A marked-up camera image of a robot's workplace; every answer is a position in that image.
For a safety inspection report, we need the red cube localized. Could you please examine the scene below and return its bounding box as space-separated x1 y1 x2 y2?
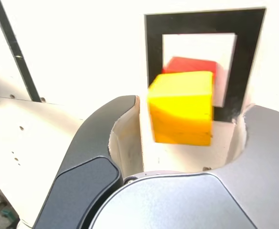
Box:
162 56 227 107

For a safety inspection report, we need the black tape square outline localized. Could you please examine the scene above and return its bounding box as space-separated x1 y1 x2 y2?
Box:
144 8 267 125

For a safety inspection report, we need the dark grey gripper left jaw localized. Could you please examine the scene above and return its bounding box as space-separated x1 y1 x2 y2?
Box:
33 94 145 229

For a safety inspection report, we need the yellow cube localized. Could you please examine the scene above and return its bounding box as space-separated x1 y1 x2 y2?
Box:
147 71 214 146

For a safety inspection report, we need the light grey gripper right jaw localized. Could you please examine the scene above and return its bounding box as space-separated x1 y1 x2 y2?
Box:
82 104 279 229

